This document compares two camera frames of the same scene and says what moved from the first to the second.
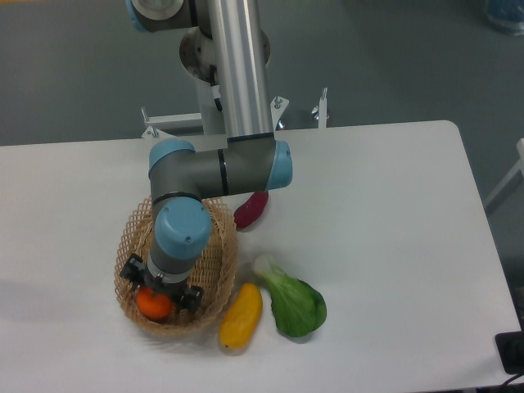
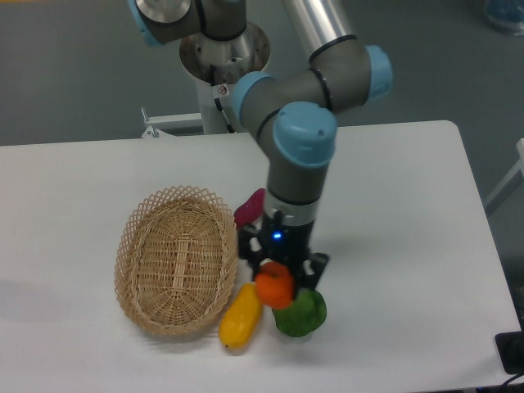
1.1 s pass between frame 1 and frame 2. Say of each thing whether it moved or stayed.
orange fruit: moved
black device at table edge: stayed
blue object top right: stayed
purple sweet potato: stayed
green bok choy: stayed
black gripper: moved
